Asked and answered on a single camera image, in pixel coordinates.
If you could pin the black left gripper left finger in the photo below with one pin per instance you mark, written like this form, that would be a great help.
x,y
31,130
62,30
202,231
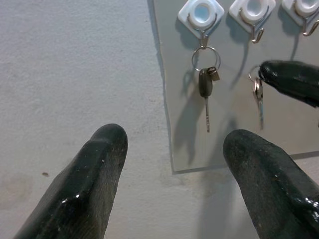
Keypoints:
x,y
82,189

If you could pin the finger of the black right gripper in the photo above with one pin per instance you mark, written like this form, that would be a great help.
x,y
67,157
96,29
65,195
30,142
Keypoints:
x,y
312,101
289,74

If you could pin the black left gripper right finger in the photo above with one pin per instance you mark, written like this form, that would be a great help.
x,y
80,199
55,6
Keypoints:
x,y
269,184

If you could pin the clear acrylic hook board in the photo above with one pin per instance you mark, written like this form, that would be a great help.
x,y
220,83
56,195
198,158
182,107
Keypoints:
x,y
236,112

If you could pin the white adhesive wall hook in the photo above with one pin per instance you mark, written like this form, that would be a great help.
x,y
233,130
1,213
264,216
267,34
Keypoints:
x,y
251,10
304,10
200,12

